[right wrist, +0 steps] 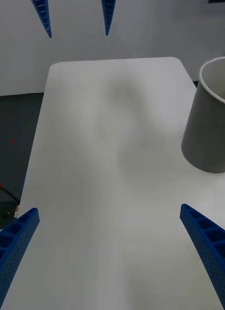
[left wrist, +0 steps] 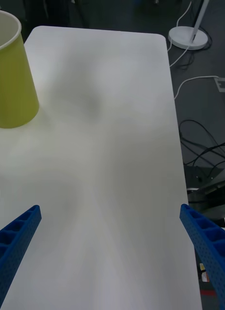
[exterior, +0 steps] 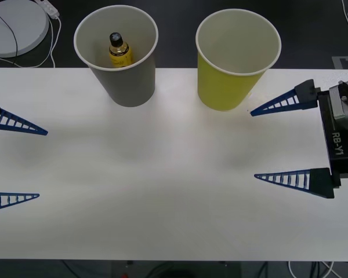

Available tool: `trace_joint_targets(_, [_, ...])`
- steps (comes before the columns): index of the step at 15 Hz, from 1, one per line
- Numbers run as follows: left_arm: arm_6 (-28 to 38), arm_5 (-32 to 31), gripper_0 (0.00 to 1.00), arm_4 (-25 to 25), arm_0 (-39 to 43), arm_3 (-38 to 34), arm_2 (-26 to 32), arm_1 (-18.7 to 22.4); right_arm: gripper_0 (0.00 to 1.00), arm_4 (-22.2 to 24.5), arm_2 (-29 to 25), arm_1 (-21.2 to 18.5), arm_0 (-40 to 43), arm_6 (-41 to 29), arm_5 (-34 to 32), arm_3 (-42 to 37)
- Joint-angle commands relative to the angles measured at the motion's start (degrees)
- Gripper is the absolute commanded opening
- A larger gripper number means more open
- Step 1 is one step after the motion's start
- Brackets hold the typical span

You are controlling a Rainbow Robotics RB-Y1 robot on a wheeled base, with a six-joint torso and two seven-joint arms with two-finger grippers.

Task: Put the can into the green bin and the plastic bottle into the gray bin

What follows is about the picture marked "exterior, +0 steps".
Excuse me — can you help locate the white power strip cable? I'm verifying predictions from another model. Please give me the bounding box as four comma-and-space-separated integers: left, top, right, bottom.
42, 16, 62, 69

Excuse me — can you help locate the yellow-green plastic waste bin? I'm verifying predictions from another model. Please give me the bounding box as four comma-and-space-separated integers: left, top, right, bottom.
195, 8, 282, 112

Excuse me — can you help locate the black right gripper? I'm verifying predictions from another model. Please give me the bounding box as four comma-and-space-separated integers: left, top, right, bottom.
249, 79, 348, 200

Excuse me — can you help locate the thin black cable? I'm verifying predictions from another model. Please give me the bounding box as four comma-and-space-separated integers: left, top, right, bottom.
0, 6, 19, 68

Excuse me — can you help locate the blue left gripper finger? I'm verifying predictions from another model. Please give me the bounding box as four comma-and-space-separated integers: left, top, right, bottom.
0, 100, 49, 137
0, 192, 41, 213

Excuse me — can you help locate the round grey disc base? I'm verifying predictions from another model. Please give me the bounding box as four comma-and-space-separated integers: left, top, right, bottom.
0, 0, 50, 58

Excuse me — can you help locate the yellow bottle with black cap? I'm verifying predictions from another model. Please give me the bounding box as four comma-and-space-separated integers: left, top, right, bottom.
108, 31, 133, 68

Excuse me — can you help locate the white cable under table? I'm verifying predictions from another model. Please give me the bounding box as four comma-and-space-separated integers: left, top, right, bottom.
288, 259, 339, 278

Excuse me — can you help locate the grey plastic waste bin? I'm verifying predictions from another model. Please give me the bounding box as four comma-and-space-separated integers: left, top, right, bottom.
73, 6, 159, 108

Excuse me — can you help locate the white power strip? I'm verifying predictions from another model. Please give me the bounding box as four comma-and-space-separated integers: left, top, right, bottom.
34, 0, 60, 19

